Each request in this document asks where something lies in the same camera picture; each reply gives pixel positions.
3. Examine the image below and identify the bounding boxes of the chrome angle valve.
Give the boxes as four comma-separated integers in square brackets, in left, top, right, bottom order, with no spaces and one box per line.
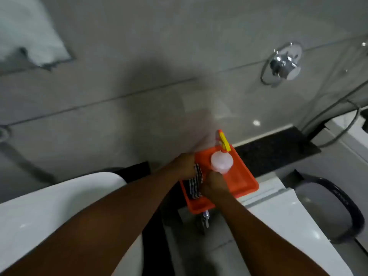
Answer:
[198,210,211,235]

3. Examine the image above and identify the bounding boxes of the person's left hand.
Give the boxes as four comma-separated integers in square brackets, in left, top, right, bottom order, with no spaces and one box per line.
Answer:
[169,152,200,181]

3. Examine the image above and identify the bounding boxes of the person's left forearm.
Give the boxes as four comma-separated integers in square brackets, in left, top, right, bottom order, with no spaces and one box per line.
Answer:
[0,165,180,276]

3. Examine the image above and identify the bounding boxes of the white ceramic sink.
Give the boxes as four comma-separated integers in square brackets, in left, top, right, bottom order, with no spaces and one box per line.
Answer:
[0,172,144,276]

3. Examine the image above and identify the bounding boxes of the person's right hand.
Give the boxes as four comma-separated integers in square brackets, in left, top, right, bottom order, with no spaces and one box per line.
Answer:
[200,170,230,199]

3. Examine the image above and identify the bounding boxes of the white toilet tank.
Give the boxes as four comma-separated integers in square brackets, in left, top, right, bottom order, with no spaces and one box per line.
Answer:
[178,172,355,276]

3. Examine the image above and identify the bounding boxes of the black toilet seat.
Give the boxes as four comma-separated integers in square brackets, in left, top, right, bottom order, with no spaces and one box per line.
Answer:
[293,169,366,245]

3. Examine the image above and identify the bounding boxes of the translucent spray bottle yellow trigger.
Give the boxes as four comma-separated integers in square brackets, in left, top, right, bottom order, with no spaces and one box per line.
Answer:
[210,129,234,175]

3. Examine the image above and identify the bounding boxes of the wall mirror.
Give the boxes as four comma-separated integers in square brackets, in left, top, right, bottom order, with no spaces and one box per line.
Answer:
[0,0,76,73]

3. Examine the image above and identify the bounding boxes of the person's right forearm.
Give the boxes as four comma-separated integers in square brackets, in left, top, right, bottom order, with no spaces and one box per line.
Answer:
[208,192,331,276]

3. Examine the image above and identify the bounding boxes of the grey flexible hose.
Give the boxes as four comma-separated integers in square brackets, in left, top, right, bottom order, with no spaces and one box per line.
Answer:
[301,80,368,149]

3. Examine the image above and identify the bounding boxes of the orange plastic tray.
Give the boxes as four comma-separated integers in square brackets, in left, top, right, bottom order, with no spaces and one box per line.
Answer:
[179,145,259,215]

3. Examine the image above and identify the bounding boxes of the black white striped cloth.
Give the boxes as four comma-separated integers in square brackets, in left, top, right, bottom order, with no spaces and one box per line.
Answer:
[188,163,204,199]

